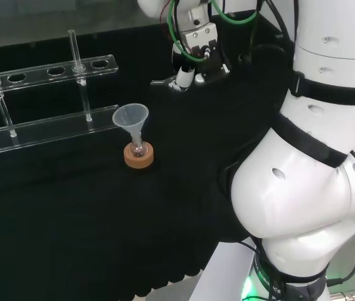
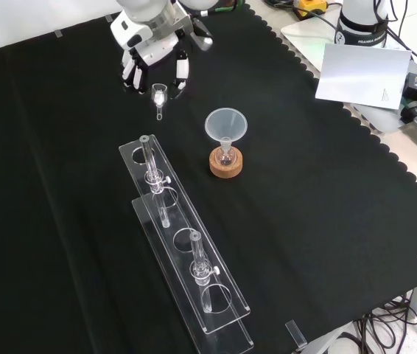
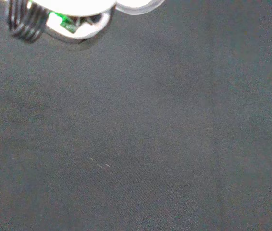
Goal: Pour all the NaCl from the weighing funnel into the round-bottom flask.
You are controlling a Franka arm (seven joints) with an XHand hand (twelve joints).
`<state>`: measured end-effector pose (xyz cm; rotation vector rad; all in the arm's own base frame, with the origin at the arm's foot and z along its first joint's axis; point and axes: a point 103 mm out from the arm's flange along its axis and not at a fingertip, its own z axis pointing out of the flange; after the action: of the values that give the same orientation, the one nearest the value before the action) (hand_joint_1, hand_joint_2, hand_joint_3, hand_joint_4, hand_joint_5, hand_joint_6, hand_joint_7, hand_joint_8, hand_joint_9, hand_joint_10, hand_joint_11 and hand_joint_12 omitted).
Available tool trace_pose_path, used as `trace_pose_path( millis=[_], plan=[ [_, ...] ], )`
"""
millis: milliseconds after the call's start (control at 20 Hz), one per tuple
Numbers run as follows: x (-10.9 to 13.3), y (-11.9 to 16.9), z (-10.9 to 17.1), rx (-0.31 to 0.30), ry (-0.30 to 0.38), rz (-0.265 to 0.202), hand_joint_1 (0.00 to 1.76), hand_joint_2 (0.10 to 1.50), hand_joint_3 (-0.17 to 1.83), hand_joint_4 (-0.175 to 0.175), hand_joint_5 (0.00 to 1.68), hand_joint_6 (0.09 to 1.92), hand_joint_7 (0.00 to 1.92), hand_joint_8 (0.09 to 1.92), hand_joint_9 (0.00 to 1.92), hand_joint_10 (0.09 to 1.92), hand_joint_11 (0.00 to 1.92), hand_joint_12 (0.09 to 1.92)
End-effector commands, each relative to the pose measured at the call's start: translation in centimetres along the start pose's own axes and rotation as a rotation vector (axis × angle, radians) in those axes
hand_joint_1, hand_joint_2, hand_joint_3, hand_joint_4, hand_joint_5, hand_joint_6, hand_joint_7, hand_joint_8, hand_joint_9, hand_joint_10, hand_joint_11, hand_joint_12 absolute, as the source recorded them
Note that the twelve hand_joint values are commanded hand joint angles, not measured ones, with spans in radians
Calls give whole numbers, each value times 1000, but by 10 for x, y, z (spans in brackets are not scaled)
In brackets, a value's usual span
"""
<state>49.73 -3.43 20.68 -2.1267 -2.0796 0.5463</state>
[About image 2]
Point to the white card sheet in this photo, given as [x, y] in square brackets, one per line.
[363, 73]

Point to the yellow stop button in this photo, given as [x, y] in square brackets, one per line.
[311, 5]

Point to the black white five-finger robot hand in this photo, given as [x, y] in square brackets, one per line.
[157, 49]

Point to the black bench cloth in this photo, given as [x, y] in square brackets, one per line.
[304, 221]

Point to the clear glass weighing funnel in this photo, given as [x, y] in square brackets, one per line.
[158, 97]

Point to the clear acrylic funnel stand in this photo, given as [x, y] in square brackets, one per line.
[173, 217]

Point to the translucent plastic funnel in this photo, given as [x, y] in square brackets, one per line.
[227, 121]

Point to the clear acrylic cloth clip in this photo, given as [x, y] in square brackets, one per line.
[295, 332]

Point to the small round-bottom glass flask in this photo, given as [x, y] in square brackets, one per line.
[226, 156]

